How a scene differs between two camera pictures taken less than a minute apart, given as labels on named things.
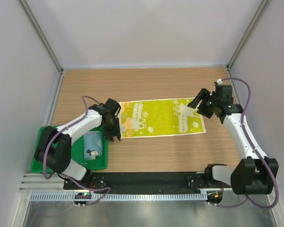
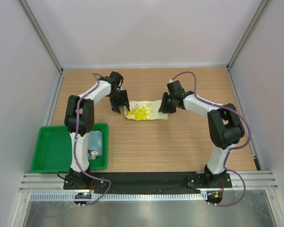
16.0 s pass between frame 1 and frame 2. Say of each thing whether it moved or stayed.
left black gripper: moved
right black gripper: moved
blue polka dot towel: stayed
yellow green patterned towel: moved
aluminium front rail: stayed
